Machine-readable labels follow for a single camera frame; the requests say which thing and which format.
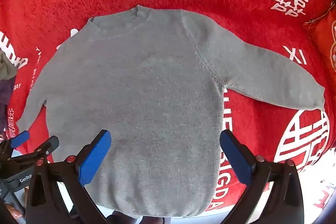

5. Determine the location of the grey knit sweater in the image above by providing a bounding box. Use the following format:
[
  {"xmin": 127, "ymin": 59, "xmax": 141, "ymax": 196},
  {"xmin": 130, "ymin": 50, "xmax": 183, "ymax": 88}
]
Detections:
[{"xmin": 16, "ymin": 5, "xmax": 326, "ymax": 218}]

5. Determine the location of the red pillow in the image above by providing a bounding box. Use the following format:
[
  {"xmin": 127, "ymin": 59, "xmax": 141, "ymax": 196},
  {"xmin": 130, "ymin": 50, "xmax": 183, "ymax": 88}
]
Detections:
[{"xmin": 303, "ymin": 3, "xmax": 336, "ymax": 77}]

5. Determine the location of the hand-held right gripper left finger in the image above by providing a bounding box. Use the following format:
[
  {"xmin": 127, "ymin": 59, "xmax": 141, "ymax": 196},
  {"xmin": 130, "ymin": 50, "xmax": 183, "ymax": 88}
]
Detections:
[{"xmin": 25, "ymin": 130, "xmax": 112, "ymax": 224}]

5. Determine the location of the dark purple cloth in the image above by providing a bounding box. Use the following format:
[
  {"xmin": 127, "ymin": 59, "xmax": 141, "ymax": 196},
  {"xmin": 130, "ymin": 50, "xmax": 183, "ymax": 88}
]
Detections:
[{"xmin": 0, "ymin": 77, "xmax": 15, "ymax": 135}]

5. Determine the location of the olive grey cloth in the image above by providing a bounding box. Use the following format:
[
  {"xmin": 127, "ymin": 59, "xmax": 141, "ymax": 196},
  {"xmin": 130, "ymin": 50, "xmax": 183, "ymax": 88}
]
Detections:
[{"xmin": 0, "ymin": 50, "xmax": 18, "ymax": 81}]

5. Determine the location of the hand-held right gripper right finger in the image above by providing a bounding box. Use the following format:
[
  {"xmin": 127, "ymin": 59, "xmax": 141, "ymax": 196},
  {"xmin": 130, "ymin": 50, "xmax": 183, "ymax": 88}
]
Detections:
[{"xmin": 220, "ymin": 130, "xmax": 305, "ymax": 224}]

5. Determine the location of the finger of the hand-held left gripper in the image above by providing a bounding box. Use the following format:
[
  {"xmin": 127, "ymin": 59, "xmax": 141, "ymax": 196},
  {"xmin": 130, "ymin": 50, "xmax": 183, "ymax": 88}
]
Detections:
[
  {"xmin": 0, "ymin": 130, "xmax": 30, "ymax": 159},
  {"xmin": 33, "ymin": 135, "xmax": 60, "ymax": 162}
]

